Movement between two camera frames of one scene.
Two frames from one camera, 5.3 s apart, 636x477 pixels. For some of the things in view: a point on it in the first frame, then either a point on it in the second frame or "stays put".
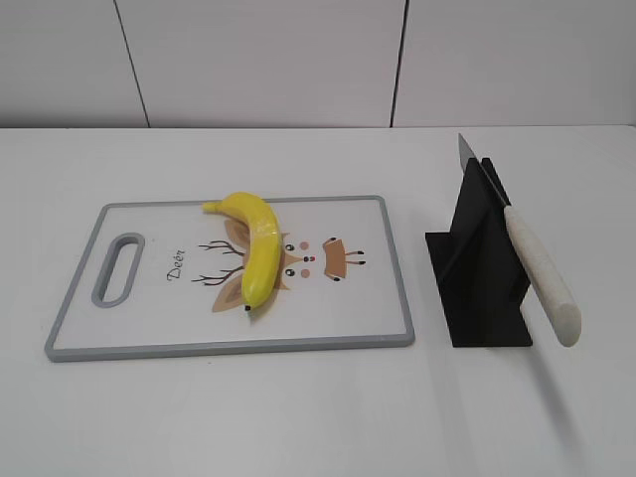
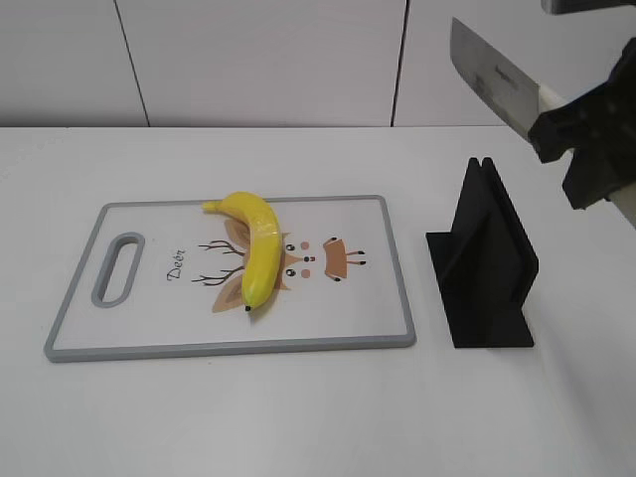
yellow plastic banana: x=263 y=252 stays put
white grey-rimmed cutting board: x=340 y=283 stays put
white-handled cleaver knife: x=556 y=296 -> x=514 y=93
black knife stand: x=477 y=267 stays put
